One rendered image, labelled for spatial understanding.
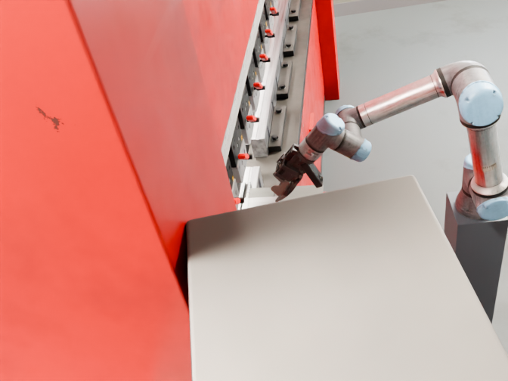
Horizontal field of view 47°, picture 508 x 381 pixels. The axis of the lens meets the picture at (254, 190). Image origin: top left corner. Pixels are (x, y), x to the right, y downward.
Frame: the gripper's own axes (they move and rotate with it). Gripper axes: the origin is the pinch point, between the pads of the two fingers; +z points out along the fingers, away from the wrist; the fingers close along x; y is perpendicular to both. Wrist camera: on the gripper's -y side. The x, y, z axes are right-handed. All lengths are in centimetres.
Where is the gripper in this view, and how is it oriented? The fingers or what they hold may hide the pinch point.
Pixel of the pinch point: (280, 193)
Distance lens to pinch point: 199.3
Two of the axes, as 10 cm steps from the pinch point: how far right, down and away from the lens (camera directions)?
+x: -1.1, 6.6, -7.4
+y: -8.6, -4.4, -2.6
